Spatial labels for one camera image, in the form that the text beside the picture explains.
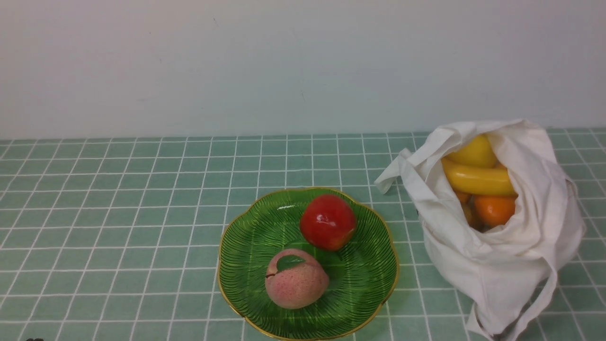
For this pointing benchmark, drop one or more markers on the pink peach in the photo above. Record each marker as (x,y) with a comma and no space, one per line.
(294,279)

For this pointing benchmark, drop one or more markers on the red apple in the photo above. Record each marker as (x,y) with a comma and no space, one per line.
(328,223)

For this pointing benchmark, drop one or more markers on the orange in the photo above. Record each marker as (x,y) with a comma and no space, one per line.
(494,210)

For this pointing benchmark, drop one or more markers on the white cloth bag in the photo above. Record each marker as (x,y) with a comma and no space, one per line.
(510,271)

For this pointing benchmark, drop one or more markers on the green leaf-pattern plate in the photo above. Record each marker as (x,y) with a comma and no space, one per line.
(362,275)

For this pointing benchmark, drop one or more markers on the yellow banana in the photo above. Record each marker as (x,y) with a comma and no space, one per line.
(478,181)

